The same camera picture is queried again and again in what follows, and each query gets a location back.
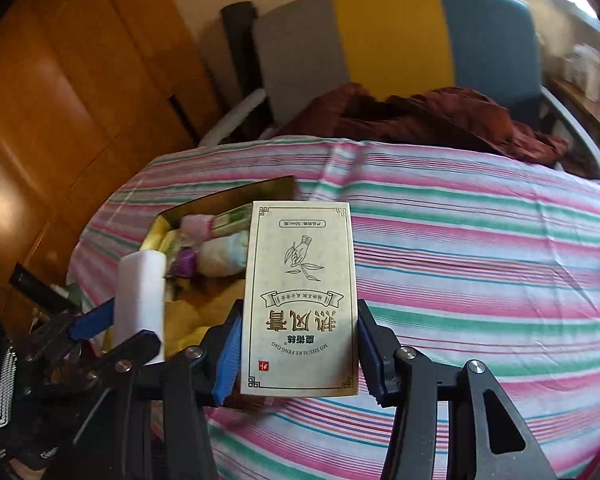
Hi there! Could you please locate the yellow green snack packet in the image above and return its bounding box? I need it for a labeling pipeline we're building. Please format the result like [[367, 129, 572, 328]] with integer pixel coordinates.
[[147, 222, 186, 261]]

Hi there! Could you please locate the wooden window shelf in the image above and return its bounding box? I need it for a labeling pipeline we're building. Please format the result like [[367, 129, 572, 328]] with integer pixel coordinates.
[[550, 77, 600, 128]]

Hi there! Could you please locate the white carton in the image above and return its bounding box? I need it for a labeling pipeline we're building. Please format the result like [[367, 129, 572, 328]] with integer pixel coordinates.
[[565, 42, 600, 103]]

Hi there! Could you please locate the cream printed box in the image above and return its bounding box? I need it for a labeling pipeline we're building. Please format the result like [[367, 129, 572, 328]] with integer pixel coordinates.
[[240, 201, 360, 398]]

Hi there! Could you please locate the grey yellow blue chair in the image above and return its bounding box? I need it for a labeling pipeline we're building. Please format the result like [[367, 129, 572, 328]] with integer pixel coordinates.
[[200, 0, 600, 181]]

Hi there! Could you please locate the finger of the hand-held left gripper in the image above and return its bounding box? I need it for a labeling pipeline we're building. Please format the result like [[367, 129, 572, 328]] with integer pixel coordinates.
[[27, 297, 118, 361], [110, 329, 163, 362]]

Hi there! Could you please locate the yellow sponge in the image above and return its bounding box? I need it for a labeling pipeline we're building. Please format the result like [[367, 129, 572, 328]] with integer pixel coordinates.
[[165, 280, 246, 356]]

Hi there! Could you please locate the wooden wardrobe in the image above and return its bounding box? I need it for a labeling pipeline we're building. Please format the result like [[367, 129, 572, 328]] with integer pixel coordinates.
[[0, 0, 226, 341]]

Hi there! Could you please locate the maroon cloth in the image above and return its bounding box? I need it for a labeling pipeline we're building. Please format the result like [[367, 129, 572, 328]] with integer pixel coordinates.
[[285, 82, 571, 166]]

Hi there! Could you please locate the purple small item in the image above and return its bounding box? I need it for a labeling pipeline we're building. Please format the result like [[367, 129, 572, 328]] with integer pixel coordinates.
[[167, 247, 201, 278]]

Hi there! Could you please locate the striped tablecloth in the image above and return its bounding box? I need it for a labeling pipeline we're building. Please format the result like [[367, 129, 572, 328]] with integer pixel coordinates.
[[67, 137, 600, 480]]

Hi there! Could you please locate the person's left hand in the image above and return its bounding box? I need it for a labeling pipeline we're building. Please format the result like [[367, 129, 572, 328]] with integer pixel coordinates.
[[0, 425, 76, 480]]

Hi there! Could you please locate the white plastic bag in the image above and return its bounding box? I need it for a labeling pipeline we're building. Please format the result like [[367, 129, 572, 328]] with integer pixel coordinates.
[[200, 232, 251, 278]]

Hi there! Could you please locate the gold tin box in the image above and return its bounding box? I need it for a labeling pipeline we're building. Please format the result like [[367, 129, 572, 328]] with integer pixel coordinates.
[[100, 175, 302, 396]]

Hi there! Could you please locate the small green white box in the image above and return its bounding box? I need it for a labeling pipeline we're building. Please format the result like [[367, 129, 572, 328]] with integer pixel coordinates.
[[207, 205, 253, 236]]

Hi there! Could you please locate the white foam block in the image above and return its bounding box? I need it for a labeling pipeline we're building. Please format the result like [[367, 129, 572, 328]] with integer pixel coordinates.
[[116, 251, 167, 366]]

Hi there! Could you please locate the black tube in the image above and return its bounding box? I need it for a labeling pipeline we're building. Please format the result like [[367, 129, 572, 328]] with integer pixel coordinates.
[[9, 264, 78, 313]]

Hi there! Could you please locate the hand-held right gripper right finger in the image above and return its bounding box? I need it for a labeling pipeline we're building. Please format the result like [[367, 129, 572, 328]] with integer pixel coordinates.
[[357, 299, 556, 480]]

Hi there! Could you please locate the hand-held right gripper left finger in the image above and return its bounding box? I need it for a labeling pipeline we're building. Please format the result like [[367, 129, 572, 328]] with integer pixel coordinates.
[[72, 300, 246, 480]]

